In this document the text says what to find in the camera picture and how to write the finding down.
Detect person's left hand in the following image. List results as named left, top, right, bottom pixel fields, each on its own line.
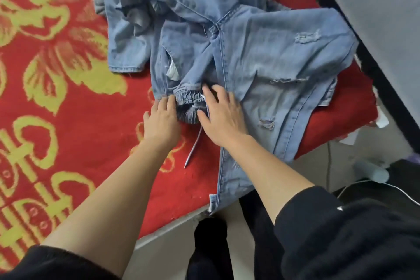
left=143, top=94, right=181, bottom=153

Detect person's right hand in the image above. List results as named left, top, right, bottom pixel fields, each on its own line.
left=196, top=84, right=249, bottom=150

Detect light blue ripped jeans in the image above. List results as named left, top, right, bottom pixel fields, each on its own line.
left=91, top=0, right=359, bottom=213

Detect person's left forearm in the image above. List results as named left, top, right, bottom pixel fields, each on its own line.
left=41, top=143, right=179, bottom=278

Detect person's right forearm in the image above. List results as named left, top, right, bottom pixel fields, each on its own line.
left=225, top=135, right=316, bottom=225

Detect red and gold patterned cloth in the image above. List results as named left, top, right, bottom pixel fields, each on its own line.
left=0, top=0, right=378, bottom=272

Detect black trousers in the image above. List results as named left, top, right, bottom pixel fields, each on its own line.
left=185, top=189, right=285, bottom=280

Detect white paper scrap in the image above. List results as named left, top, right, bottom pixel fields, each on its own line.
left=375, top=105, right=390, bottom=129
left=339, top=129, right=360, bottom=146

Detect black trim strip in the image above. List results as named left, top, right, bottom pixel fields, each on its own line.
left=291, top=0, right=420, bottom=155

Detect pale blue cylindrical bottle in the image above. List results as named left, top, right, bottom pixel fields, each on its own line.
left=352, top=158, right=390, bottom=184

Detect black long-sleeved top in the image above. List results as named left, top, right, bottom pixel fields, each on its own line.
left=0, top=186, right=420, bottom=280

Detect white drawstring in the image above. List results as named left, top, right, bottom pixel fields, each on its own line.
left=184, top=93, right=210, bottom=169

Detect white cable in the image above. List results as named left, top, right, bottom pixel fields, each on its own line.
left=336, top=179, right=420, bottom=207

